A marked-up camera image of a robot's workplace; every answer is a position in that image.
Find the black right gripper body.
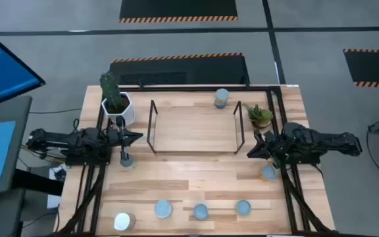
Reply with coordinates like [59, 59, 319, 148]
[261, 131, 288, 163]

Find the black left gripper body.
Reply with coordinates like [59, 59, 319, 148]
[103, 126, 120, 149]

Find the green dotted tin can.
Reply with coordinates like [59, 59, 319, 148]
[120, 153, 136, 169]

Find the yellow bean print can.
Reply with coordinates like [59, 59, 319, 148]
[258, 164, 280, 182]

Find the short tin can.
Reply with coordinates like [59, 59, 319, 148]
[235, 199, 253, 217]

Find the peaches label tin can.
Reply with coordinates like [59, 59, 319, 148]
[213, 88, 230, 110]

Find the carrots label tin can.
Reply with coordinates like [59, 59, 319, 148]
[153, 199, 174, 219]

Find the grey can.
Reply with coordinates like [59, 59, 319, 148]
[113, 212, 137, 232]

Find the small succulent in brown pot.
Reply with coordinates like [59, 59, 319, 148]
[243, 103, 274, 129]

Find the green cactus in white pot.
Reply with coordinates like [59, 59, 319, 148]
[99, 70, 137, 128]

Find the white box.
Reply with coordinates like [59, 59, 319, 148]
[47, 194, 62, 210]

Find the black mat with hazard stripes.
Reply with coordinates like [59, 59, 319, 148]
[119, 0, 239, 24]
[109, 52, 251, 87]
[343, 48, 379, 89]

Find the grey stand base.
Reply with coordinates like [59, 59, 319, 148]
[0, 189, 26, 237]

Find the large tilted blue-screen monitor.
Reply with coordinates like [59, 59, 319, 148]
[0, 24, 47, 112]

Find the wooden shelf with black frame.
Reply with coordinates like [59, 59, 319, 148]
[146, 99, 245, 155]

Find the thin black floor cable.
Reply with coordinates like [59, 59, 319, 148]
[28, 107, 82, 115]

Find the yellow cable bundle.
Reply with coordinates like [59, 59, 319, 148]
[20, 144, 66, 163]

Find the black aluminium table frame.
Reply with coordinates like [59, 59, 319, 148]
[54, 84, 338, 237]

